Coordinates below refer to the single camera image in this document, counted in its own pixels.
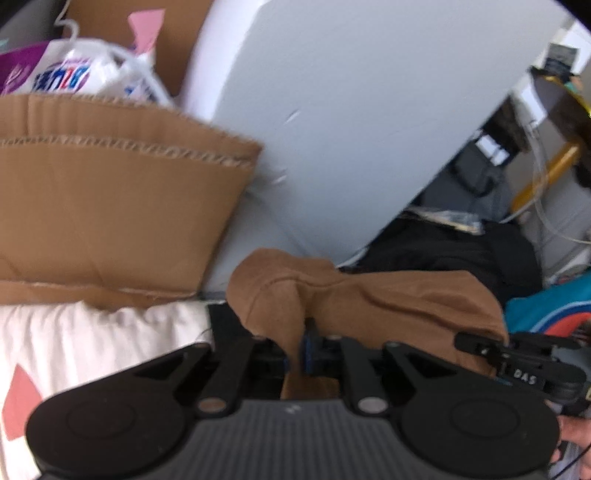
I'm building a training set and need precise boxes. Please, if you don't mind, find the pink plastic item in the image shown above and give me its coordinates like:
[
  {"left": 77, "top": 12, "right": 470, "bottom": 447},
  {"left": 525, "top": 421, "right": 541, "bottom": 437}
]
[{"left": 127, "top": 8, "right": 166, "bottom": 54}]

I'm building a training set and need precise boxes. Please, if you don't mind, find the white cable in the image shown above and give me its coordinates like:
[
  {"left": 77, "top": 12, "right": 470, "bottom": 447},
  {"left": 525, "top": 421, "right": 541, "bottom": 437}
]
[{"left": 54, "top": 2, "right": 86, "bottom": 42}]

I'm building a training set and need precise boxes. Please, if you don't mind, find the brown printed t-shirt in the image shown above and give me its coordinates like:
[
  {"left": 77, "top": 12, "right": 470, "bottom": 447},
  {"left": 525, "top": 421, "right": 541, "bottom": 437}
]
[{"left": 227, "top": 248, "right": 511, "bottom": 400}]

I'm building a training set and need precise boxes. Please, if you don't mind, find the person's right hand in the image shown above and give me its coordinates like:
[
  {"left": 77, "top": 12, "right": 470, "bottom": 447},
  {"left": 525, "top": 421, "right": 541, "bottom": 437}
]
[{"left": 547, "top": 399, "right": 591, "bottom": 464}]

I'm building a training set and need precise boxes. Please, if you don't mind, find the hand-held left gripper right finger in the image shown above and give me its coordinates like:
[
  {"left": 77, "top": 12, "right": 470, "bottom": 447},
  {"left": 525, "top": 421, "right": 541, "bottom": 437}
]
[{"left": 300, "top": 318, "right": 458, "bottom": 416}]

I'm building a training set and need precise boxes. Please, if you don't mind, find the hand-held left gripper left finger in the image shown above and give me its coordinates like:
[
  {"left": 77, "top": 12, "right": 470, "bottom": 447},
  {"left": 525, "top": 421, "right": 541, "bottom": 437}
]
[{"left": 131, "top": 336, "right": 293, "bottom": 416}]

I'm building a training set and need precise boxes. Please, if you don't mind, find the bear-printed cream bedsheet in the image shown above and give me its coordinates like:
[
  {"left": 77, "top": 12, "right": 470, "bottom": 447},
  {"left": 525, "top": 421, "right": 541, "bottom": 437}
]
[{"left": 0, "top": 300, "right": 218, "bottom": 480}]

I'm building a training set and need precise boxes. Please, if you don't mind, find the tall cardboard box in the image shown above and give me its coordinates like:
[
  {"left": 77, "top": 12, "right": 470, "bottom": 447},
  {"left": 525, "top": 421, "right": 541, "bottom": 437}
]
[{"left": 60, "top": 0, "right": 215, "bottom": 97}]

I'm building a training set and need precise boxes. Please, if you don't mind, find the dark furniture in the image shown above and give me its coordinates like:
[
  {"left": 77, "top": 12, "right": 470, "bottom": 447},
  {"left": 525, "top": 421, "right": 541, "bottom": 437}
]
[{"left": 526, "top": 69, "right": 591, "bottom": 153}]

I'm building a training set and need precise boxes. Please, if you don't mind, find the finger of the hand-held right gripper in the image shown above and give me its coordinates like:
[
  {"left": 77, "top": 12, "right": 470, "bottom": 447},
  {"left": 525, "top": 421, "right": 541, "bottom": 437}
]
[{"left": 454, "top": 331, "right": 513, "bottom": 358}]

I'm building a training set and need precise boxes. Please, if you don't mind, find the teal printed garment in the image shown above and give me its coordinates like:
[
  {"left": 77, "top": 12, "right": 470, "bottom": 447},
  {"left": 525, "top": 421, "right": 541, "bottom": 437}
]
[{"left": 503, "top": 284, "right": 591, "bottom": 342}]

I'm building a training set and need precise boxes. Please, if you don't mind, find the flat cardboard sheet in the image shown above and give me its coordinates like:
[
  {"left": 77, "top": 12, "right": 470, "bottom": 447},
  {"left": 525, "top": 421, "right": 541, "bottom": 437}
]
[{"left": 0, "top": 95, "right": 264, "bottom": 309}]

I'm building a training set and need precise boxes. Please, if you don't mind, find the dark clothes pile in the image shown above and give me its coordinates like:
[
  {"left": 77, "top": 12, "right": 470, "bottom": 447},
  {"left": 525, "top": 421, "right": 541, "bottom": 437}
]
[{"left": 351, "top": 215, "right": 543, "bottom": 310}]

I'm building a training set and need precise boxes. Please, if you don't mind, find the purple and white detergent bag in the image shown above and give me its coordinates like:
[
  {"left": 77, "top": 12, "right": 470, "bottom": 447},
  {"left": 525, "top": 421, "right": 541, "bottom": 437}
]
[{"left": 0, "top": 39, "right": 176, "bottom": 109}]

